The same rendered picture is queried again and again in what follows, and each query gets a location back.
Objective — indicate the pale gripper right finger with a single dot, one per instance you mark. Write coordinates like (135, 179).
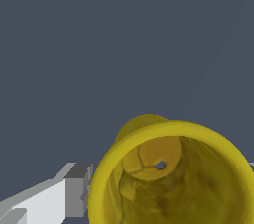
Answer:
(252, 167)

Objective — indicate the yellow cup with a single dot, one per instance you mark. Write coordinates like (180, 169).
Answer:
(185, 181)

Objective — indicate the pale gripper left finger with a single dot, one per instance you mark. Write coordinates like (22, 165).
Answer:
(49, 198)

